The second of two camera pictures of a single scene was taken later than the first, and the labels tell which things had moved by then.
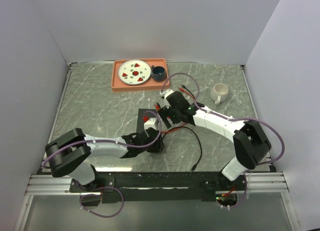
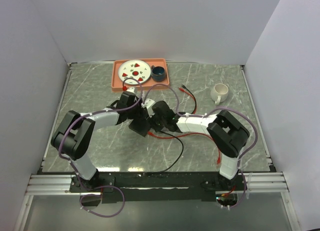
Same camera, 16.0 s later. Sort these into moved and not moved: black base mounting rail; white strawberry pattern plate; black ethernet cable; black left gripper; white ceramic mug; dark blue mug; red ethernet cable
Moved: black left gripper; black ethernet cable; red ethernet cable
Not moved: dark blue mug; white strawberry pattern plate; white ceramic mug; black base mounting rail
